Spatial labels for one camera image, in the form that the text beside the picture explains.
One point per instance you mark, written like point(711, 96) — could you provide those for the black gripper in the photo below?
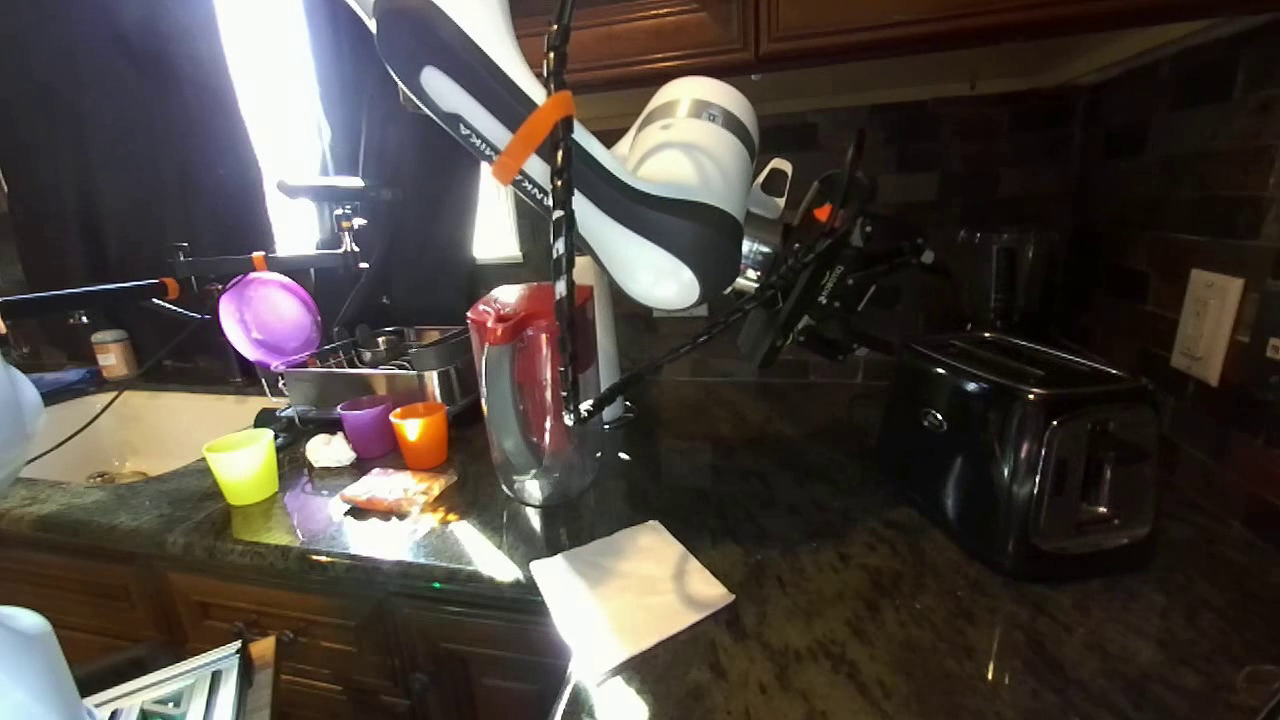
point(835, 235)

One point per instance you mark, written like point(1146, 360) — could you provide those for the black chrome two-slot toaster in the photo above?
point(1026, 445)

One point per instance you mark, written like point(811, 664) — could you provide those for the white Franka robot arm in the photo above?
point(664, 253)

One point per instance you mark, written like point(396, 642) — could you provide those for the beige paper sheet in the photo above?
point(626, 593)

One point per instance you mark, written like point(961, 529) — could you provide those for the orange plastic cup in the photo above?
point(423, 434)

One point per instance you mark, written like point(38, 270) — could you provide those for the metal dish rack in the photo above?
point(400, 369)

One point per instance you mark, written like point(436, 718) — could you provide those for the brown flat food piece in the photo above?
point(395, 488)

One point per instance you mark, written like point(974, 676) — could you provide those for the purple plastic cup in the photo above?
point(364, 428)

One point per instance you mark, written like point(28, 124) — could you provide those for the small white round object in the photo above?
point(331, 449)

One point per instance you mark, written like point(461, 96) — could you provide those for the purple plastic plate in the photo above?
point(268, 319)

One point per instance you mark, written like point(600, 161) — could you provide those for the bright lit window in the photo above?
point(274, 121)

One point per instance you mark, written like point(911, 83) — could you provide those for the brown wooden base cabinet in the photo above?
point(332, 642)

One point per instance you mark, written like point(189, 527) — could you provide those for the green plastic cup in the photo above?
point(240, 465)

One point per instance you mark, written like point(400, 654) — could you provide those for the kitchen sink basin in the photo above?
point(133, 434)

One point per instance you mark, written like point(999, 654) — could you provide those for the small white jar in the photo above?
point(115, 354)

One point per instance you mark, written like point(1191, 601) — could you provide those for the black pole with orange tip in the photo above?
point(95, 289)

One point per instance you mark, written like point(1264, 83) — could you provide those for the pale blue rounded object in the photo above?
point(10, 419)
point(28, 664)

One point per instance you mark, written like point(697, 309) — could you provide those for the brown wooden wall cabinet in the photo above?
point(932, 26)

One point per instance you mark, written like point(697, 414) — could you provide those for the large white wall outlet plate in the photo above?
point(1204, 324)

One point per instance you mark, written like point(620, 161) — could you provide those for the metal wall plate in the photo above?
point(1273, 351)

